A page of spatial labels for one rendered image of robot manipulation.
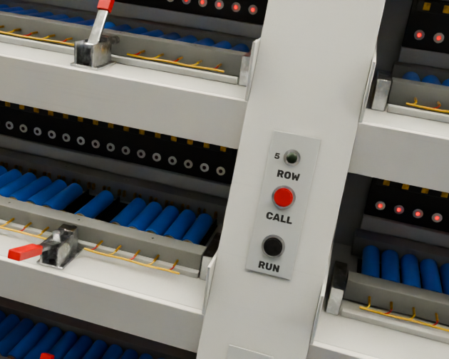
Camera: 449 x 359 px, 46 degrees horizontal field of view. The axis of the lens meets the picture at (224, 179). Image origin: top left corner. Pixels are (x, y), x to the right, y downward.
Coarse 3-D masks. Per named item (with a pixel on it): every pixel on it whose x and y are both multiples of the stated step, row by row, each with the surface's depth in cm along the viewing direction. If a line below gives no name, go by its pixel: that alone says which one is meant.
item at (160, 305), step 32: (64, 160) 68; (96, 160) 67; (224, 192) 64; (0, 256) 52; (96, 256) 54; (0, 288) 53; (32, 288) 52; (64, 288) 50; (96, 288) 49; (128, 288) 49; (160, 288) 50; (192, 288) 51; (96, 320) 51; (128, 320) 50; (160, 320) 49; (192, 320) 48
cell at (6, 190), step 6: (24, 174) 65; (30, 174) 65; (18, 180) 63; (24, 180) 63; (30, 180) 64; (6, 186) 61; (12, 186) 61; (18, 186) 62; (24, 186) 63; (0, 192) 60; (6, 192) 60; (12, 192) 61
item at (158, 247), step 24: (0, 216) 57; (24, 216) 56; (48, 216) 55; (72, 216) 56; (96, 240) 54; (120, 240) 54; (144, 240) 53; (168, 240) 54; (144, 264) 52; (192, 264) 52
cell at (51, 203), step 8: (72, 184) 63; (64, 192) 61; (72, 192) 62; (80, 192) 63; (48, 200) 59; (56, 200) 59; (64, 200) 60; (72, 200) 62; (56, 208) 59; (64, 208) 61
